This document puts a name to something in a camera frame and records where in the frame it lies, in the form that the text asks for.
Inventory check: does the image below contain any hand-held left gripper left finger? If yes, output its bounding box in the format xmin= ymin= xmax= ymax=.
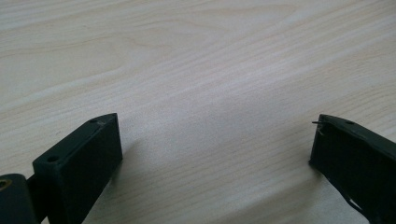
xmin=27 ymin=112 xmax=123 ymax=224

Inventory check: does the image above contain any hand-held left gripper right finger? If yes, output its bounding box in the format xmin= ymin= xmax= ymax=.
xmin=308 ymin=113 xmax=396 ymax=224

